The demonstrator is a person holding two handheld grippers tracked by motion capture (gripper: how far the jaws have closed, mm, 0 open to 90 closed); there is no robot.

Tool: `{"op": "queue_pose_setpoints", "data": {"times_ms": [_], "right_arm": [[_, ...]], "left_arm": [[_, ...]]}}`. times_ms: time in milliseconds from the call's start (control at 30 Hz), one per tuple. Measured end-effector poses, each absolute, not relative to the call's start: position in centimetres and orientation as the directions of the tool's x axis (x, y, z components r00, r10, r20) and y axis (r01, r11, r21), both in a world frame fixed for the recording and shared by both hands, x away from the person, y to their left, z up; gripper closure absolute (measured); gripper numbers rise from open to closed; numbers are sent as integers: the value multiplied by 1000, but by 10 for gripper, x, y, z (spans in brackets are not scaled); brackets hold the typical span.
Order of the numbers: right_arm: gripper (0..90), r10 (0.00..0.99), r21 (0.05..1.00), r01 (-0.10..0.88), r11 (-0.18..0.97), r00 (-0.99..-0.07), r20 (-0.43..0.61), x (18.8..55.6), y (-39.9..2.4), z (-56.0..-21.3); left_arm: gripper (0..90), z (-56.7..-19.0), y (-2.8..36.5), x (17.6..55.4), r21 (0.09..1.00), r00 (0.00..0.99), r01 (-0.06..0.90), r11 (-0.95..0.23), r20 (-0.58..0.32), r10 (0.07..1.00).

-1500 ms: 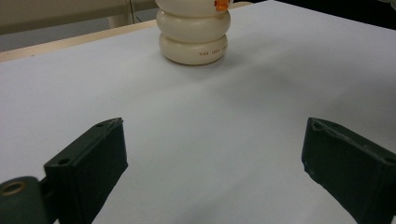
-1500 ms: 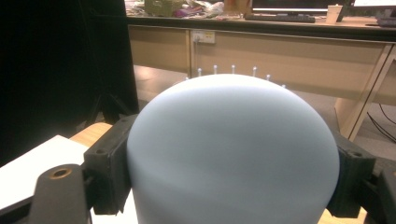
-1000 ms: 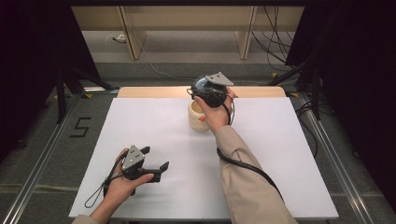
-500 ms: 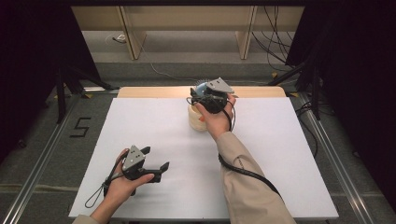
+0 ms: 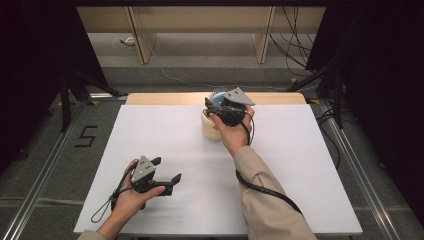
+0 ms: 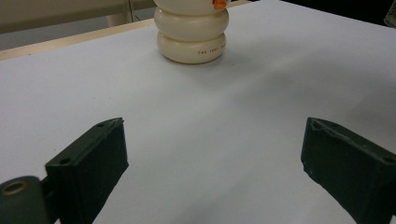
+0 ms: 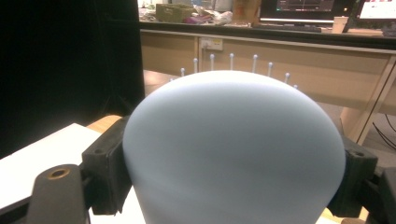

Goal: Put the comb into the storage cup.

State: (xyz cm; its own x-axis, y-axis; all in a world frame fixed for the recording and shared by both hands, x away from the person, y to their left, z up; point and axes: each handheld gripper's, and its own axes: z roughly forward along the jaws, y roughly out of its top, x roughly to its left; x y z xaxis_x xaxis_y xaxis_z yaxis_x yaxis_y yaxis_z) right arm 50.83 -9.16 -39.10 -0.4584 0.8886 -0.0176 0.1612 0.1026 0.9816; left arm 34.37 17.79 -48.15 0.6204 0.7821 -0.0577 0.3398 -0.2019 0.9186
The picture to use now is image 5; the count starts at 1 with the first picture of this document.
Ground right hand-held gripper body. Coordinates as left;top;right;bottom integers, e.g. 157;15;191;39
213;87;256;128

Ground white floor socket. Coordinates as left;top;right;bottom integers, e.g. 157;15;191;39
119;35;137;48

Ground white table cover sheet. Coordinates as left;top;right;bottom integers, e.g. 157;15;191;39
73;104;364;236

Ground person's right hand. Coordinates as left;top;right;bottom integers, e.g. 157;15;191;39
209;104;256;157

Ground black metal stand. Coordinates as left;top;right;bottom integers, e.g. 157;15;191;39
286;61;345;130
59;70;128;134

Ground black curtain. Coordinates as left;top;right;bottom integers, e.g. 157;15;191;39
305;0;424;228
0;0;109;174

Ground person's left hand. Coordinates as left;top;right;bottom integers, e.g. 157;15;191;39
111;159;167;221

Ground cream ribbed brush holder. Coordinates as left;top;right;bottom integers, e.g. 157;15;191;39
201;111;228;142

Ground black floor cables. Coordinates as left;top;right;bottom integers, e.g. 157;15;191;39
315;108;343;169

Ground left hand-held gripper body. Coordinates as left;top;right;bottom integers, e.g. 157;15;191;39
130;155;158;194

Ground beige wooden desk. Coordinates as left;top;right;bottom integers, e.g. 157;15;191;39
75;5;327;65

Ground bundle of black cables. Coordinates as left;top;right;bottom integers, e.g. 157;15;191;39
269;5;322;77

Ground aluminium floor rail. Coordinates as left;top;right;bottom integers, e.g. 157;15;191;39
0;99;88;240
318;99;403;240

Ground thin white floor cable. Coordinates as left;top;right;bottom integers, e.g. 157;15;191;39
149;46;289;92

